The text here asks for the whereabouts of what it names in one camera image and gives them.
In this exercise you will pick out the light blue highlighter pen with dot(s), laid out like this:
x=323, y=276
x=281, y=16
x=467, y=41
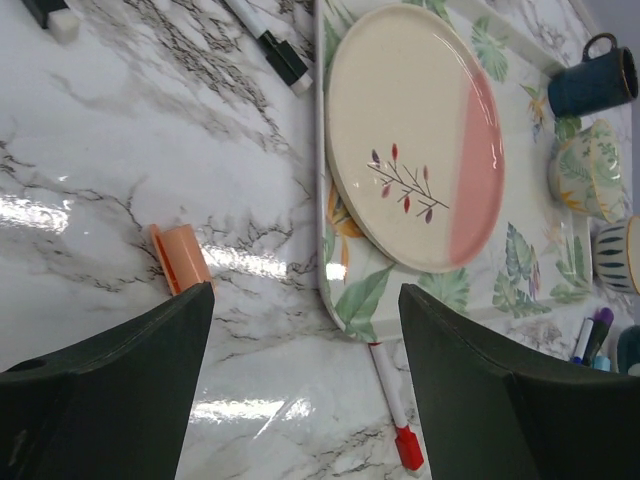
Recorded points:
x=602, y=363

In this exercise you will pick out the white marker black eraser cap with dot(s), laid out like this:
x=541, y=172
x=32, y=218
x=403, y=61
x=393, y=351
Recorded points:
x=56, y=17

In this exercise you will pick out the dark blue mug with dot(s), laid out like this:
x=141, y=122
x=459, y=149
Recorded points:
x=605, y=78

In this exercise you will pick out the purple capped marker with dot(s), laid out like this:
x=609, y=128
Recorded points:
x=602, y=321

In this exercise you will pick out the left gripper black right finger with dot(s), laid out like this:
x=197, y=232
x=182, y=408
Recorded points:
x=491, y=408

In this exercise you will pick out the floral orange rimmed bowl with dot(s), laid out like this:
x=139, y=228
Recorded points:
x=586, y=174

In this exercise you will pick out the white marker black tip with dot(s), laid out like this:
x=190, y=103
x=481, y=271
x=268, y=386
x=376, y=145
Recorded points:
x=279, y=53

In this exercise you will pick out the white marker red cap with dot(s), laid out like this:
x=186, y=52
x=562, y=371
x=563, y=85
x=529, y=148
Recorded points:
x=406, y=441

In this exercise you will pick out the floral serving tray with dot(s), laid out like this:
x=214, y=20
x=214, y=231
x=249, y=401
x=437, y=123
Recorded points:
x=538, y=256

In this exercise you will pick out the cream and pink plate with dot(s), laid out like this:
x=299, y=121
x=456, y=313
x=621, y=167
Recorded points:
x=413, y=139

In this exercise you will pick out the blue striped white bowl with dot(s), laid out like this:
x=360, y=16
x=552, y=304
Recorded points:
x=615, y=253

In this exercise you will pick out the white marker blue cap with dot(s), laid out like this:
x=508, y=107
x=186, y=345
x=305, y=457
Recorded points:
x=582, y=341

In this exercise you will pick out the orange highlighter cap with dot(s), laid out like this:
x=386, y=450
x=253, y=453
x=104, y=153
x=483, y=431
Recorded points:
x=180, y=257

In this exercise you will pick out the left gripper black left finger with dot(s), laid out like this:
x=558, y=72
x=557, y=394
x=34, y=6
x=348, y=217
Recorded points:
x=113, y=406

